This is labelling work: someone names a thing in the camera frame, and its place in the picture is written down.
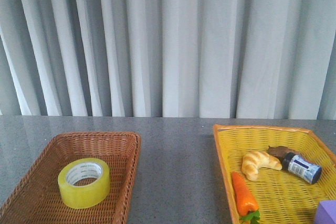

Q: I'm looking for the yellow tape roll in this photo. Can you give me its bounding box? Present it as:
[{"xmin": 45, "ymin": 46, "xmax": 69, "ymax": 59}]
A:
[{"xmin": 58, "ymin": 158, "xmax": 110, "ymax": 209}]

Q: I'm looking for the toy orange carrot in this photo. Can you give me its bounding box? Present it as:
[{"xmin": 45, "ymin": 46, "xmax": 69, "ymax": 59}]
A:
[{"xmin": 231, "ymin": 172, "xmax": 260, "ymax": 223}]

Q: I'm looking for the purple foam block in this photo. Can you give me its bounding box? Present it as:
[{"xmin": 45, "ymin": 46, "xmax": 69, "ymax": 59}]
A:
[{"xmin": 314, "ymin": 200, "xmax": 336, "ymax": 224}]

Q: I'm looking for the brown wicker basket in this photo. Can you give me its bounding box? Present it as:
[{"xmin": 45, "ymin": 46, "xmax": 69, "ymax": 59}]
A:
[{"xmin": 1, "ymin": 132, "xmax": 141, "ymax": 223}]

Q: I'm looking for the small blue labelled bottle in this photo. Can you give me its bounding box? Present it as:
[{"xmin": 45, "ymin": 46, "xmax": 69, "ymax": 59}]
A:
[{"xmin": 282, "ymin": 152, "xmax": 322, "ymax": 185}]

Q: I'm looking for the grey pleated curtain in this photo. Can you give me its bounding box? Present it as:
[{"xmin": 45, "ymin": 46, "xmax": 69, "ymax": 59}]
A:
[{"xmin": 1, "ymin": 0, "xmax": 335, "ymax": 120}]

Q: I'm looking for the yellow woven basket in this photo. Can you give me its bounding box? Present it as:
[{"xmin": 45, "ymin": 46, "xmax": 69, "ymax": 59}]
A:
[{"xmin": 213, "ymin": 124, "xmax": 335, "ymax": 223}]

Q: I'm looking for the toy croissant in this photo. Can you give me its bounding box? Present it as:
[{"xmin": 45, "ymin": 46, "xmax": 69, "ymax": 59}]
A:
[{"xmin": 241, "ymin": 151, "xmax": 282, "ymax": 181}]

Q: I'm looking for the brown dried leaf toy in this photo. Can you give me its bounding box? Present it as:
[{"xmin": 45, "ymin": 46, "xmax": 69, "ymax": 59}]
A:
[{"xmin": 267, "ymin": 145, "xmax": 301, "ymax": 160}]

